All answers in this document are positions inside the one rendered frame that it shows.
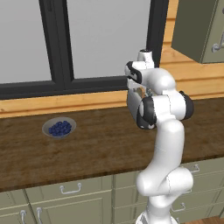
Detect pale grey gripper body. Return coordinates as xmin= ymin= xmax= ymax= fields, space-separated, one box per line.
xmin=127 ymin=78 xmax=140 ymax=89

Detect brown bread slice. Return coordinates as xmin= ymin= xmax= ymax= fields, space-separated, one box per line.
xmin=137 ymin=87 xmax=146 ymax=99

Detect silver toaster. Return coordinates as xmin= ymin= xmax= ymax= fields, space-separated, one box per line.
xmin=126 ymin=85 xmax=149 ymax=127

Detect blueberries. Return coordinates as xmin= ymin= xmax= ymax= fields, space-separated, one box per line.
xmin=48 ymin=121 xmax=73 ymax=137

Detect grey bowl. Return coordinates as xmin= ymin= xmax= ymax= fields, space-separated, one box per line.
xmin=41 ymin=116 xmax=78 ymax=139

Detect wide olive drawer front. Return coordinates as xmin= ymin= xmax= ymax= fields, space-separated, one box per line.
xmin=24 ymin=175 xmax=114 ymax=204

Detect olive cupboard door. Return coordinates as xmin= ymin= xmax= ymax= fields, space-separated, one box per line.
xmin=0 ymin=204 xmax=31 ymax=224
xmin=30 ymin=190 xmax=114 ymax=224

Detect small olive drawer front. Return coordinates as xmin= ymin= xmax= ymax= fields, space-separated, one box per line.
xmin=0 ymin=189 xmax=28 ymax=210

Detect black window frame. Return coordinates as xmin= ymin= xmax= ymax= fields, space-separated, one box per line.
xmin=0 ymin=0 xmax=170 ymax=101

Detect olive wall cupboard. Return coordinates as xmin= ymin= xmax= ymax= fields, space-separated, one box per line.
xmin=171 ymin=0 xmax=224 ymax=65

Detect silver wall cupboard handle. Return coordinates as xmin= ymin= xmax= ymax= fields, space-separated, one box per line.
xmin=211 ymin=39 xmax=224 ymax=53

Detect silver wide drawer handle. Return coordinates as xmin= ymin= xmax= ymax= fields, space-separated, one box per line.
xmin=59 ymin=182 xmax=83 ymax=195

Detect silver cupboard door handle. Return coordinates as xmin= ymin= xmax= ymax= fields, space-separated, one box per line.
xmin=19 ymin=209 xmax=28 ymax=224
xmin=35 ymin=206 xmax=44 ymax=224

